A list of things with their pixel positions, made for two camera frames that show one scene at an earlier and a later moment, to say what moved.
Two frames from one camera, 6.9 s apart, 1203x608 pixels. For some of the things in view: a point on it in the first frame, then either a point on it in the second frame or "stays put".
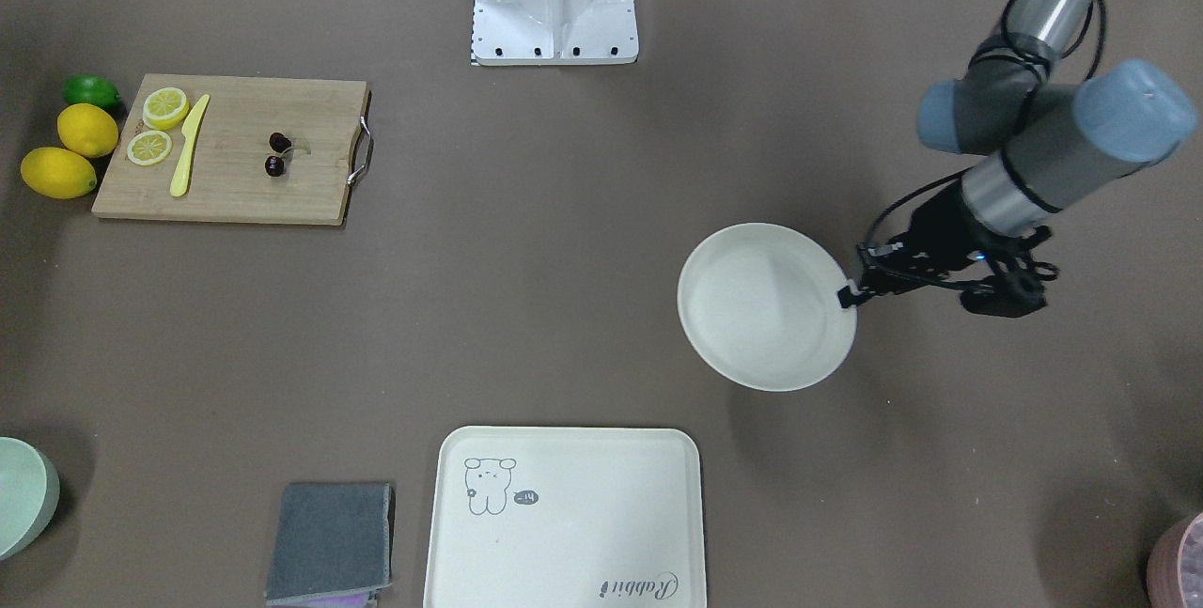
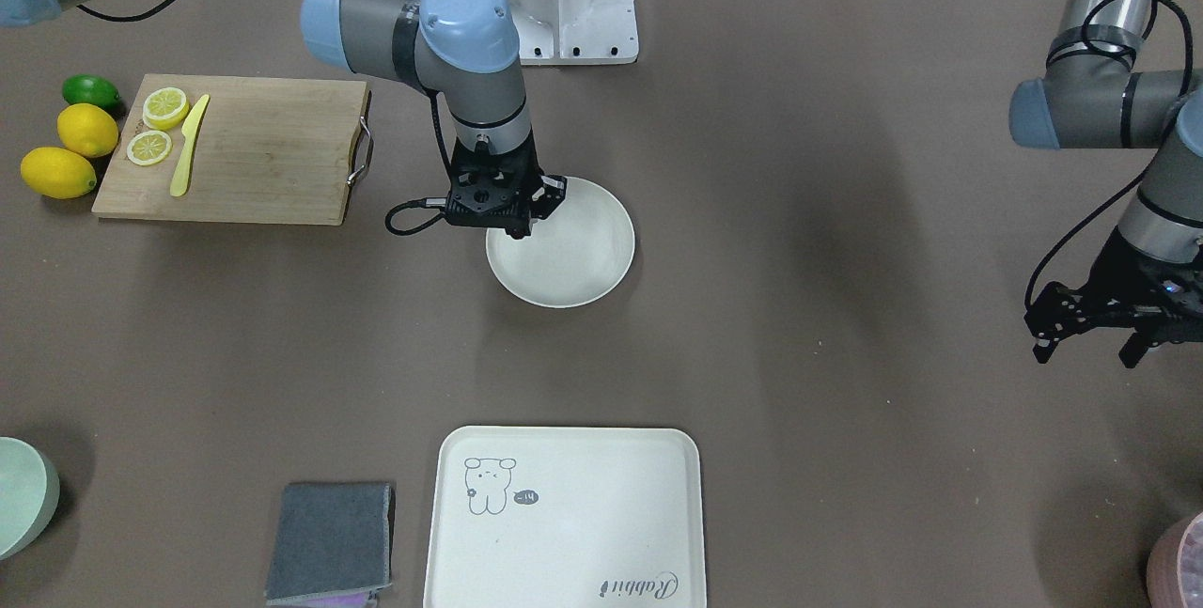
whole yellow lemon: x=58 y=172 stays put
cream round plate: x=760 y=304 -> x=574 y=256
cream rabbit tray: x=568 y=517 stays put
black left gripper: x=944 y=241 -> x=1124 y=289
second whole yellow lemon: x=87 y=130 stays put
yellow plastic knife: x=179 y=182 stays put
